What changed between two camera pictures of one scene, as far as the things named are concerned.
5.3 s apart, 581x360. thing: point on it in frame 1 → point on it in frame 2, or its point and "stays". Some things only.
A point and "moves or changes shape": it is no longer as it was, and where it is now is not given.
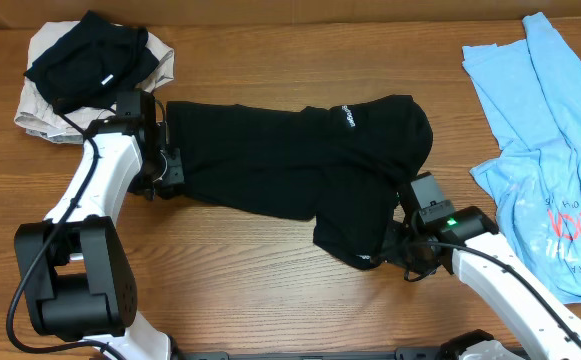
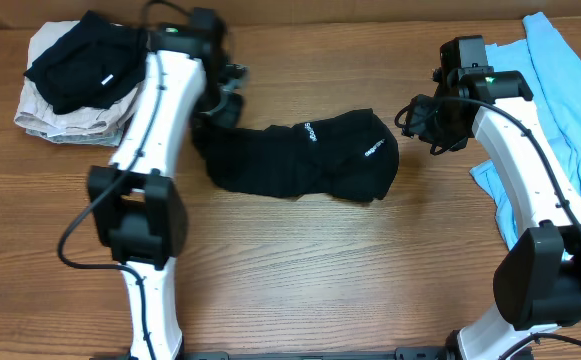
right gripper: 396,236 → 431,126
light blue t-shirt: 550,188 stays
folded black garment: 96,62 stays
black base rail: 404,353 stays
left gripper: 175,170 → 221,111
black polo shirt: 340,164 moves or changes shape
